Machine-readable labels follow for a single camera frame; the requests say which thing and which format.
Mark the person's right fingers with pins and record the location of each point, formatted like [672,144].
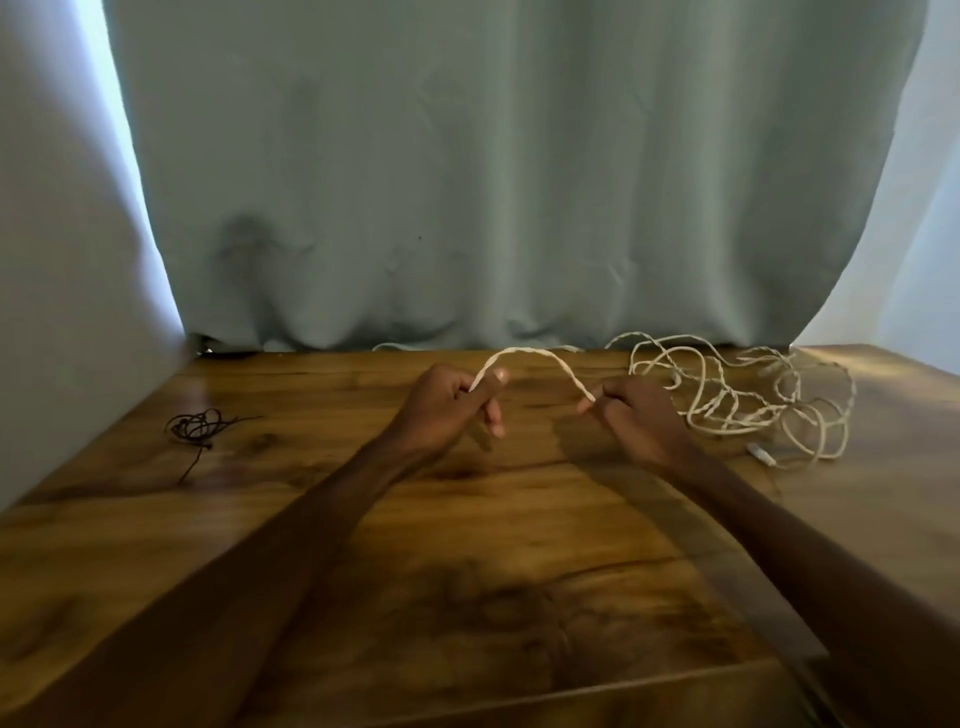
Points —
[607,397]

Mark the person's right forearm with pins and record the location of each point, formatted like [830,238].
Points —
[817,577]

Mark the person's left thumb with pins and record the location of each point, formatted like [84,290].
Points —
[487,381]

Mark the person's right hand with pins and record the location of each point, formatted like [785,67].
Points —
[641,424]

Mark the person's left hand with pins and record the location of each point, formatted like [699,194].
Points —
[439,409]

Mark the person's left forearm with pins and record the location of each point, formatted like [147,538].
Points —
[225,577]

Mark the pale green curtain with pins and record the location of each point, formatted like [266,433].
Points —
[495,172]

